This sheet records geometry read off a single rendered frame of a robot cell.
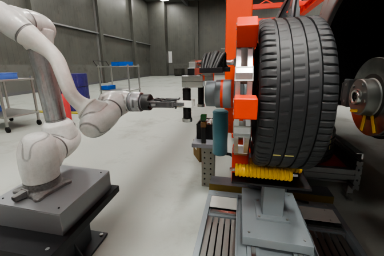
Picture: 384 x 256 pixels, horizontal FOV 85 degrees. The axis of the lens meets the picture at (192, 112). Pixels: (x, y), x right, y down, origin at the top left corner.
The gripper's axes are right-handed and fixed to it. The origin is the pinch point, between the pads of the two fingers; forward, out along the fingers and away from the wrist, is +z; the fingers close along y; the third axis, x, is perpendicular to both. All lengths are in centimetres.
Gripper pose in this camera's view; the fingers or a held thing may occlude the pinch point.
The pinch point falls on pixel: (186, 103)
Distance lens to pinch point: 91.7
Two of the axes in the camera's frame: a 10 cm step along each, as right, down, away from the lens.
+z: 9.8, 0.3, -2.2
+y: -2.2, 2.2, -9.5
